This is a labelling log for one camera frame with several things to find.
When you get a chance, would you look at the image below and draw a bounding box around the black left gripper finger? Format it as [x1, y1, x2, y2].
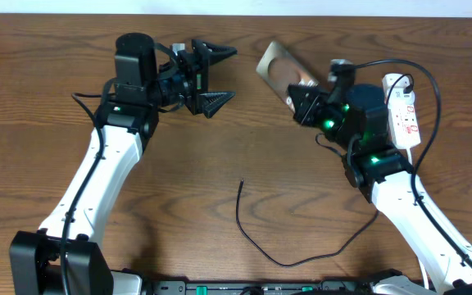
[200, 92, 235, 119]
[192, 39, 238, 66]

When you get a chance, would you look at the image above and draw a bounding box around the gold Galaxy smartphone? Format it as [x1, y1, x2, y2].
[256, 41, 319, 112]

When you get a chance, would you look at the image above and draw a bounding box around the black charger cable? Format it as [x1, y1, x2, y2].
[235, 73, 415, 269]

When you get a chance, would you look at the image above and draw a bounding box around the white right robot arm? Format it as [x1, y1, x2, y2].
[288, 84, 472, 294]

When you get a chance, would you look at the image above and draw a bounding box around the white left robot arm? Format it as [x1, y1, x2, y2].
[9, 33, 237, 294]

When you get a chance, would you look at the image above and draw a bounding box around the black charger plug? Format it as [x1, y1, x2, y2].
[403, 83, 414, 94]

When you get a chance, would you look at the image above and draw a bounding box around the white power strip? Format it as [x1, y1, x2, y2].
[382, 73, 421, 149]

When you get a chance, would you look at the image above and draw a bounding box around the white power strip cord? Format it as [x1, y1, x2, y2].
[406, 147, 430, 290]

